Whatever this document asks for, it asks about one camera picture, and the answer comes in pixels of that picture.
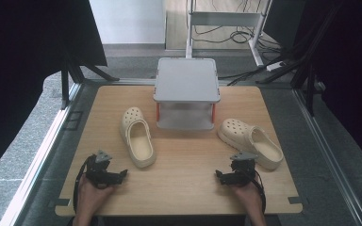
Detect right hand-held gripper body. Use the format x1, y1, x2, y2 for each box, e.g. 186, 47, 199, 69
229, 152, 258, 187

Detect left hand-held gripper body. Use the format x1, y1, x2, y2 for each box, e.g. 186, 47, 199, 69
85, 150, 121, 190

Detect person's left hand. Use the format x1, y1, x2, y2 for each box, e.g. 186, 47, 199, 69
74, 174, 116, 220

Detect person's right hand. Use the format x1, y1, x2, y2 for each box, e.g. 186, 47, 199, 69
231, 179, 265, 218

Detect cream clog shoe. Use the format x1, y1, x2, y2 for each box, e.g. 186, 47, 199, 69
119, 106, 157, 170
217, 118, 285, 171

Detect grey two-tier shoe rack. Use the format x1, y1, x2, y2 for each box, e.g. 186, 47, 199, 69
153, 56, 222, 132

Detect black tripod stand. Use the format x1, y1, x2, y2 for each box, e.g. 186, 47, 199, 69
255, 0, 343, 118
59, 46, 121, 111

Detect white power strip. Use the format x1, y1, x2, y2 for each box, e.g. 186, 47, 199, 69
265, 60, 287, 73

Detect black curtain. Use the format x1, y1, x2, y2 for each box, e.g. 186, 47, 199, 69
295, 0, 362, 175
0, 0, 108, 186

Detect white metal stand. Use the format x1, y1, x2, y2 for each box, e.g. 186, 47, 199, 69
185, 0, 273, 68

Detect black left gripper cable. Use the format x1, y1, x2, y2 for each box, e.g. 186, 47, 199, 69
73, 154, 96, 215

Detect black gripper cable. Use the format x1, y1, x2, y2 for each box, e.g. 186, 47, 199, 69
252, 169, 268, 215
73, 154, 96, 215

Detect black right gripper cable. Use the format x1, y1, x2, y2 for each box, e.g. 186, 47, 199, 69
252, 169, 268, 215

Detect aluminium frame rail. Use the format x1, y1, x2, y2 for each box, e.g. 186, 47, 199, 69
291, 88, 362, 226
0, 82, 83, 226

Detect black floor cables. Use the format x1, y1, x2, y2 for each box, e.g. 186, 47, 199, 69
191, 0, 293, 87

